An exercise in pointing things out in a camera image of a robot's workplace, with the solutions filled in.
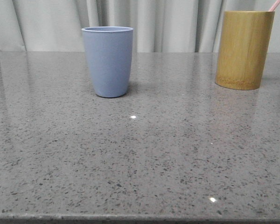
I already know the pink chopstick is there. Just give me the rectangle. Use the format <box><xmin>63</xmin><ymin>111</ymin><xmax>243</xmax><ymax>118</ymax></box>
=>
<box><xmin>268</xmin><ymin>0</ymin><xmax>280</xmax><ymax>12</ymax></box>

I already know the bamboo cylinder holder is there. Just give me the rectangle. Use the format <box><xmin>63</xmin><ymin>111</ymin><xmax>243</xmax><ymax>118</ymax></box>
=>
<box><xmin>215</xmin><ymin>11</ymin><xmax>274</xmax><ymax>90</ymax></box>

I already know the grey pleated curtain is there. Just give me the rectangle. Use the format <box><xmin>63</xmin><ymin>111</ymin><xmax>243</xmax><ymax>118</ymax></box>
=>
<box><xmin>0</xmin><ymin>0</ymin><xmax>273</xmax><ymax>52</ymax></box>

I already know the blue plastic cup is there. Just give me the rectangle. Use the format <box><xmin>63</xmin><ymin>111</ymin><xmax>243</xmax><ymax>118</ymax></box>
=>
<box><xmin>82</xmin><ymin>27</ymin><xmax>133</xmax><ymax>98</ymax></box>

